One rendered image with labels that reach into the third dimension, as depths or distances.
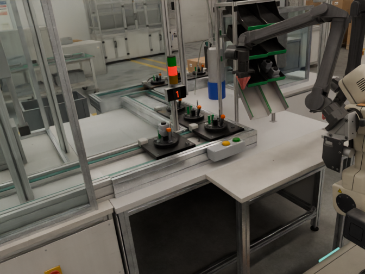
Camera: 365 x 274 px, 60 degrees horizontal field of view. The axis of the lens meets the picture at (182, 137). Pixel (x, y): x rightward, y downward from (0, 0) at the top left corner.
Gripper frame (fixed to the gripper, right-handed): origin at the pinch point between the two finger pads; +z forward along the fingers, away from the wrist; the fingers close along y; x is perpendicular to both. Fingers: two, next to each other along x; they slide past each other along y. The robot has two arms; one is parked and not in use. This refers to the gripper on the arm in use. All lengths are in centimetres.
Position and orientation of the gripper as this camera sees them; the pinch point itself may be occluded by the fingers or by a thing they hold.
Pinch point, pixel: (243, 87)
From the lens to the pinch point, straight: 174.4
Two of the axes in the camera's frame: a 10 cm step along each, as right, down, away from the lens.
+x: 5.0, 3.4, -8.0
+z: 0.6, 9.1, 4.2
